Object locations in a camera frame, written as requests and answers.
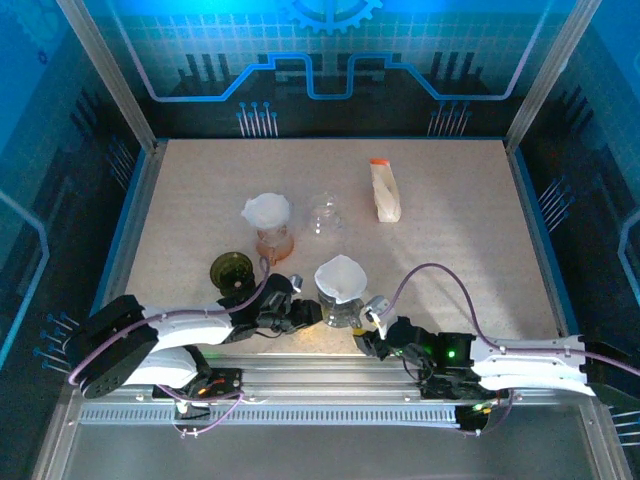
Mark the olive translucent coffee dripper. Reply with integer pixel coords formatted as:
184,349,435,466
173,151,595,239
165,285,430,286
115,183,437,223
209,251,257,301

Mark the kraft filter bag orange tab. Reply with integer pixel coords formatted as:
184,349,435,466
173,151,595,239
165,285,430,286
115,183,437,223
369,158,403,224

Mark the small clear glass vessel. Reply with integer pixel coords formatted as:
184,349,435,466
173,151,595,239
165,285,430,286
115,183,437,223
308,192,344,235

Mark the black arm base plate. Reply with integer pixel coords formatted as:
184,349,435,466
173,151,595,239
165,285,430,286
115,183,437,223
417,372,510,401
197,367,247,401

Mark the aluminium mounting rail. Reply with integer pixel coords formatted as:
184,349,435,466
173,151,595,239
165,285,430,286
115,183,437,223
69,352,604,409

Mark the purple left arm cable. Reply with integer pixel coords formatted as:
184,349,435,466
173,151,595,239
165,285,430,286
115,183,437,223
67,255,272,389

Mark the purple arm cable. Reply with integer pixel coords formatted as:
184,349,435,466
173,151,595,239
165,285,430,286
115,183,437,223
67,255,272,389
384,263,640,379

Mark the slotted cable duct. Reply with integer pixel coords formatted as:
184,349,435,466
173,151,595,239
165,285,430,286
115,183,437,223
79,403,464,427

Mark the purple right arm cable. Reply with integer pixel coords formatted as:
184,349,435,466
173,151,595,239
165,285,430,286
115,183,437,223
384,263,640,379

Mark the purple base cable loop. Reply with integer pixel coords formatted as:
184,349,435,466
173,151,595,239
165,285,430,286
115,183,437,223
457,394,516,437
167,387,249,440

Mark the aluminium frame post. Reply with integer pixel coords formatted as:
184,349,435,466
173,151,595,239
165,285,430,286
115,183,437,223
54,0,162,154
503,0,601,154

